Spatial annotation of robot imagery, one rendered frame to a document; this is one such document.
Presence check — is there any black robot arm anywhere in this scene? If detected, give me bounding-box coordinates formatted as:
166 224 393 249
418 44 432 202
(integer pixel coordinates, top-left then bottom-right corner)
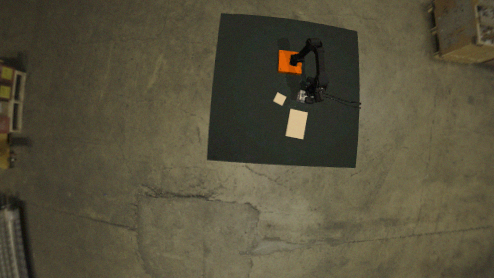
289 38 329 103

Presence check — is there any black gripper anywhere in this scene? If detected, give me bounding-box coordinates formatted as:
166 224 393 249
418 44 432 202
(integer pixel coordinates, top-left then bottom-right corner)
304 76 315 104

